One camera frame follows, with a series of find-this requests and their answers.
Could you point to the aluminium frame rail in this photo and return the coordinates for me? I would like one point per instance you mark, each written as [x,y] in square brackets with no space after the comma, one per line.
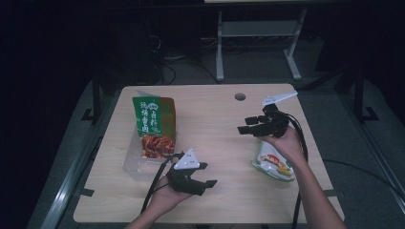
[68,184]
[375,156]

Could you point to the black table edge bracket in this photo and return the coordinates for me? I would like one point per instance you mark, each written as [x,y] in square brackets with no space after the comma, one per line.
[86,192]

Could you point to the white metal table frame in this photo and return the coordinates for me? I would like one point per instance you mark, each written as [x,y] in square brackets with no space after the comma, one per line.
[258,28]

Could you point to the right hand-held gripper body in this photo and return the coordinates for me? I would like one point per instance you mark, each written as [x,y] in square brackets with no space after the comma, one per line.
[273,124]

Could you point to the person's left hand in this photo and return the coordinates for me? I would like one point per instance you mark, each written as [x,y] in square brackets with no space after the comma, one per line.
[165,198]

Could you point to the black metal stand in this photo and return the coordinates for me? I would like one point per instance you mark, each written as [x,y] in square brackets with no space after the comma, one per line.
[359,95]
[96,98]

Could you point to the clear plastic container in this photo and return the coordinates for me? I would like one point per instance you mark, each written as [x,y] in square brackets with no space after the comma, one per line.
[140,168]

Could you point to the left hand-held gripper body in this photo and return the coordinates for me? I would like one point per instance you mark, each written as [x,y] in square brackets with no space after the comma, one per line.
[187,183]

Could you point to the white packet with green edge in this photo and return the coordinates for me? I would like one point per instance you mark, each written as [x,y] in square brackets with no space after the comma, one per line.
[273,165]

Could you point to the green seasoning packet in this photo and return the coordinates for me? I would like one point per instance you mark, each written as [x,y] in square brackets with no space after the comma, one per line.
[149,117]

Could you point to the person's right hand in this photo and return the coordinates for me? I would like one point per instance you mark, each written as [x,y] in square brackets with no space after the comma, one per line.
[289,146]

